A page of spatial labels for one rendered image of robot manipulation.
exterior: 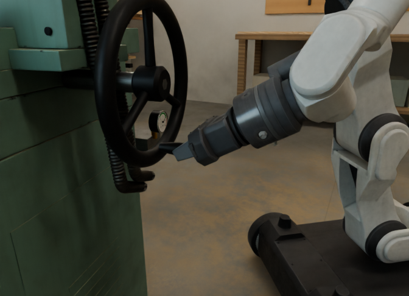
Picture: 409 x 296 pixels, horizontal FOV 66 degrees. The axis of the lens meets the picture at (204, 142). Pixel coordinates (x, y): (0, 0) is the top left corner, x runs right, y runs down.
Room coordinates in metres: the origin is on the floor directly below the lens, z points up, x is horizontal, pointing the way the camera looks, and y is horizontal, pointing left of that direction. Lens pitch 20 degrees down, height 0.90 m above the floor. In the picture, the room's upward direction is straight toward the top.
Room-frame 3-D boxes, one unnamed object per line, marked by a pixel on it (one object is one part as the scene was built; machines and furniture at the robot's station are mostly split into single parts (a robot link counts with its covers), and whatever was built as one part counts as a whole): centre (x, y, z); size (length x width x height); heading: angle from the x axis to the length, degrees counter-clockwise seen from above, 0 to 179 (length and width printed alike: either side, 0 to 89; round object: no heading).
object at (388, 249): (0.87, -0.60, 0.28); 0.21 x 0.20 x 0.13; 101
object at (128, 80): (0.57, 0.16, 0.81); 0.29 x 0.20 x 0.29; 161
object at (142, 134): (0.85, 0.19, 0.58); 0.12 x 0.08 x 0.08; 71
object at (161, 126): (0.83, 0.13, 0.65); 0.06 x 0.04 x 0.08; 161
